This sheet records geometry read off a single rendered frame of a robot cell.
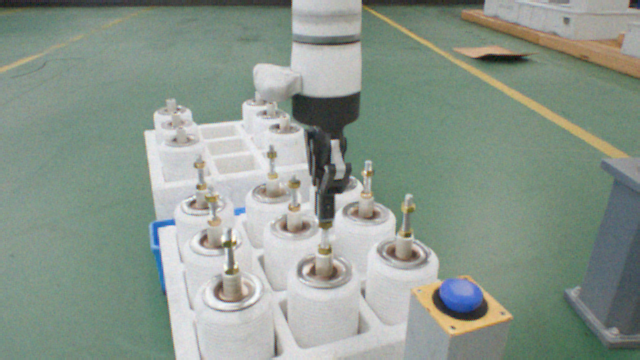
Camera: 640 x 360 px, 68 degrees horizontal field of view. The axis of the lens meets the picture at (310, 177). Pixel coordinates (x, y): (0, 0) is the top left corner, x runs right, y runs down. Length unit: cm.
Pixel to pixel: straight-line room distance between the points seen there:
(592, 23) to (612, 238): 314
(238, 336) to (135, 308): 46
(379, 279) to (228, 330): 21
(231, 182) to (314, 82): 60
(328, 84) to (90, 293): 75
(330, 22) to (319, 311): 34
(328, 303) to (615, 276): 55
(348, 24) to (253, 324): 35
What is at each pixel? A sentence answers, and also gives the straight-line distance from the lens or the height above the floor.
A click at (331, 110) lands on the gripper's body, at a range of 49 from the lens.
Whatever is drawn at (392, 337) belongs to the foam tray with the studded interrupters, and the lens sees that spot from 65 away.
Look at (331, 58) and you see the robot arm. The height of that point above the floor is 53.
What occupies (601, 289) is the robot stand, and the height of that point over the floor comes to 8.
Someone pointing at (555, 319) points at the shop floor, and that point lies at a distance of 104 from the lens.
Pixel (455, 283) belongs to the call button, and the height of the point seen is 33.
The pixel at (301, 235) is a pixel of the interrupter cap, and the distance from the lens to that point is 69.
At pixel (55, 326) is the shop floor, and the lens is 103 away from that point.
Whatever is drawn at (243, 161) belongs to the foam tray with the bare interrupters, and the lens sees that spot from 118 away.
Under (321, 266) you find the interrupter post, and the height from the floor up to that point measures 27.
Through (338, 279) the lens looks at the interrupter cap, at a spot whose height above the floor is 25.
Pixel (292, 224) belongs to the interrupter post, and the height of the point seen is 26.
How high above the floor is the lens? 62
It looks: 25 degrees down
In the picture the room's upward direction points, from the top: straight up
